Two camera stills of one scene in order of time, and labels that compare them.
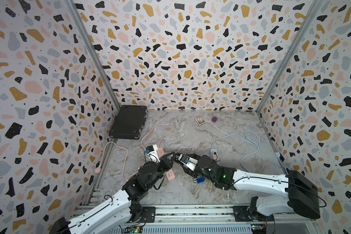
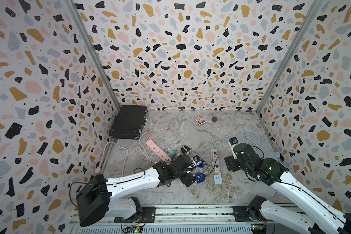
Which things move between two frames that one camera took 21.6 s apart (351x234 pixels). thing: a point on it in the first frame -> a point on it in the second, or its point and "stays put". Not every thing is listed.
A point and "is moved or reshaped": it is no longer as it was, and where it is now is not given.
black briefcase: [130, 120] stays put
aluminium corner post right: [314, 13] stays put
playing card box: [199, 120] stays put
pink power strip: [170, 173] is moved or reshaped
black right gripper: [188, 171] -> [229, 163]
